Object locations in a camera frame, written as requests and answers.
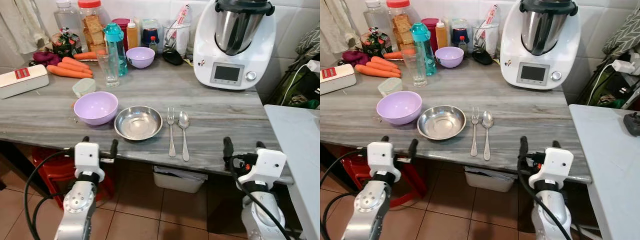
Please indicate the white box with red label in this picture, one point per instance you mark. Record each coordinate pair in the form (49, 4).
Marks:
(336, 77)
(22, 80)

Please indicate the grey leaf pattern cloth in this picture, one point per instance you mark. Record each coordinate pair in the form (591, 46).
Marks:
(625, 32)
(310, 42)

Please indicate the clear bag of vegetables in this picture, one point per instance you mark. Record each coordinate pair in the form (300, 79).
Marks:
(375, 41)
(66, 42)

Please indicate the stainless steel bowl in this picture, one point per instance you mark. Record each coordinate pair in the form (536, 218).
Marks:
(441, 123)
(138, 123)

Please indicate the clear drinking glass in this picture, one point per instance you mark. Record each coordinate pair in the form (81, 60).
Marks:
(108, 70)
(415, 70)

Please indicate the white plastic bin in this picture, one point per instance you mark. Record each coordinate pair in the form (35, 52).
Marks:
(180, 180)
(490, 180)

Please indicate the small green bottle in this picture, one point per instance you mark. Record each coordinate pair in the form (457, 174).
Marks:
(153, 45)
(463, 44)

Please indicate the orange carrot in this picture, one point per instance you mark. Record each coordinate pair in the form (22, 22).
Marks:
(84, 55)
(392, 54)
(375, 71)
(67, 72)
(382, 66)
(75, 61)
(381, 61)
(75, 67)

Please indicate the green bag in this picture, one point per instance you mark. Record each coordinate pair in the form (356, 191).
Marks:
(602, 87)
(300, 87)

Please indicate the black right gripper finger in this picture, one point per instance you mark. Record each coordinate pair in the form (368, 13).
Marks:
(228, 147)
(523, 146)
(260, 145)
(556, 144)

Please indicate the silver metal fork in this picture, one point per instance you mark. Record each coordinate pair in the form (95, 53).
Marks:
(171, 135)
(474, 135)

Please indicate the white cabinet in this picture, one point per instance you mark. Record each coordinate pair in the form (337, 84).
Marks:
(300, 150)
(610, 160)

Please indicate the white charger plug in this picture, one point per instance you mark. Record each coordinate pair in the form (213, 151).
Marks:
(314, 66)
(625, 65)

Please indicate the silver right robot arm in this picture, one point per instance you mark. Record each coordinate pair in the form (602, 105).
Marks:
(262, 215)
(550, 215)

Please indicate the pale hanging cloth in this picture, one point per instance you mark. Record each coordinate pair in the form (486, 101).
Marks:
(334, 25)
(20, 25)

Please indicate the dark red canister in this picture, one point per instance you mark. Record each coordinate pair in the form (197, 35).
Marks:
(121, 27)
(430, 27)

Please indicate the clear plastic bottle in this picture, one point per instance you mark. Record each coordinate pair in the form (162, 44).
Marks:
(374, 15)
(66, 17)

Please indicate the black remote controller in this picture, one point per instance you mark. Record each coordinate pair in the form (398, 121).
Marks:
(632, 124)

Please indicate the plastic jar with red lid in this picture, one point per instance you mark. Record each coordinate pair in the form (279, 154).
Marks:
(400, 25)
(92, 25)

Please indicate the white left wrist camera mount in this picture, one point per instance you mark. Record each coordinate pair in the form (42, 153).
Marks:
(381, 157)
(87, 157)

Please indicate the silver metal spoon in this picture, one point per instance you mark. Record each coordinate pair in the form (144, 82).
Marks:
(487, 120)
(184, 121)

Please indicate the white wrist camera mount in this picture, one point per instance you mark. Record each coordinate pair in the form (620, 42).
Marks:
(381, 157)
(87, 157)
(267, 165)
(555, 165)

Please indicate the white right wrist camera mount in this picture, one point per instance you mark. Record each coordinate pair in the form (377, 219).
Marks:
(555, 165)
(267, 165)

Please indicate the clear jar with blue contents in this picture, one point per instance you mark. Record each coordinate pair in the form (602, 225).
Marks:
(150, 30)
(460, 30)

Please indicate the white food processor steel jug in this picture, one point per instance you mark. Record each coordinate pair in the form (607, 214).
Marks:
(540, 55)
(235, 55)

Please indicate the purple sweet potatoes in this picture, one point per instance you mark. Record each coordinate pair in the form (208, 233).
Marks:
(354, 57)
(46, 58)

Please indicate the orange sauce squeeze bottle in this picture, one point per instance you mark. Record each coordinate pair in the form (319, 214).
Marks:
(132, 36)
(441, 36)

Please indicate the small purple bowl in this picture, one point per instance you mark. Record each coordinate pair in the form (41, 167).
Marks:
(140, 57)
(449, 57)

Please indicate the teal plastic water bottle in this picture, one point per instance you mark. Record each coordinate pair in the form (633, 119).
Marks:
(421, 35)
(115, 35)

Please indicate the black rounded object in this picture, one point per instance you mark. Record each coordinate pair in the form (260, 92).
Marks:
(483, 56)
(173, 57)

